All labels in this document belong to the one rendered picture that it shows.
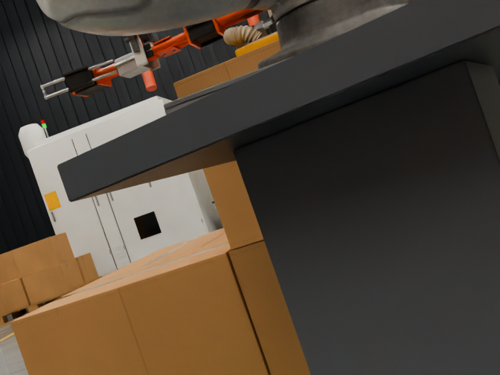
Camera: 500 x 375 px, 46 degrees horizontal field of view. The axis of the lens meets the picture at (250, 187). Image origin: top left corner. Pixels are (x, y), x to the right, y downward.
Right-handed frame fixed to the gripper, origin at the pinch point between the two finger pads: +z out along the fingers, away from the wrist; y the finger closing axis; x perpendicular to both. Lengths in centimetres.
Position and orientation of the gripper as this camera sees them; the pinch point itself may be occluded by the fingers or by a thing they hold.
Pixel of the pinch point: (146, 56)
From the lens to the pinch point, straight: 158.9
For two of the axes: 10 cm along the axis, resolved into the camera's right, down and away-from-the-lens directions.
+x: -9.1, 3.2, 2.6
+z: 3.3, 9.4, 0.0
